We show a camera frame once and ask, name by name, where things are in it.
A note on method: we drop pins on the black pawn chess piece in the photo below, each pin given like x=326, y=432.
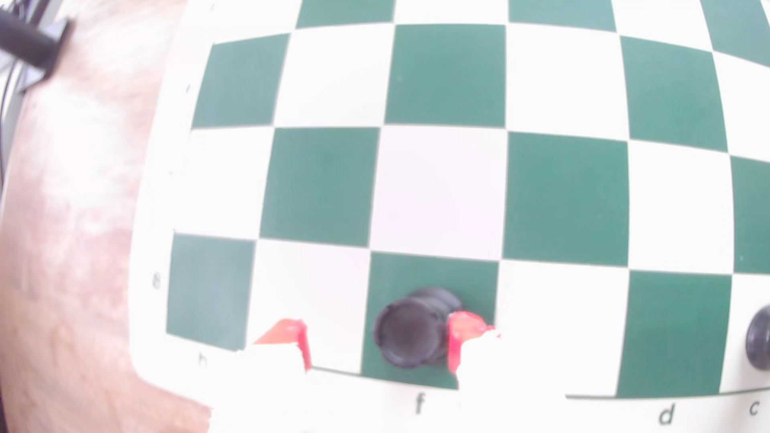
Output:
x=412, y=331

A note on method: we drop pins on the black table clamp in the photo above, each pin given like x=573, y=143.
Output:
x=30, y=42

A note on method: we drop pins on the black rook chess piece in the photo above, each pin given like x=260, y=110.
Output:
x=760, y=338

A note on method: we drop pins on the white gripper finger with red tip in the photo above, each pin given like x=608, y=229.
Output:
x=481, y=361
x=289, y=361

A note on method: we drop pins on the green and cream chess mat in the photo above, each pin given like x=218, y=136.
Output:
x=445, y=180

